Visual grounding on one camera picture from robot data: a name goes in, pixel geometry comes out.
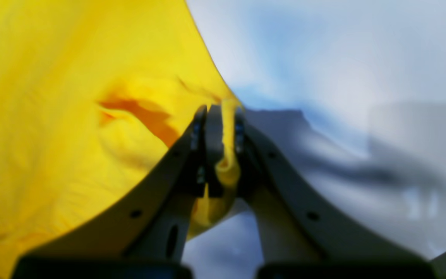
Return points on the orange t-shirt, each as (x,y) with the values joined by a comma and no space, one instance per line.
(92,95)

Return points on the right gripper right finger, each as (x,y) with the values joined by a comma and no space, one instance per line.
(303,236)

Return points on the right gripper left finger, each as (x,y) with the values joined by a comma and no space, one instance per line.
(141,236)

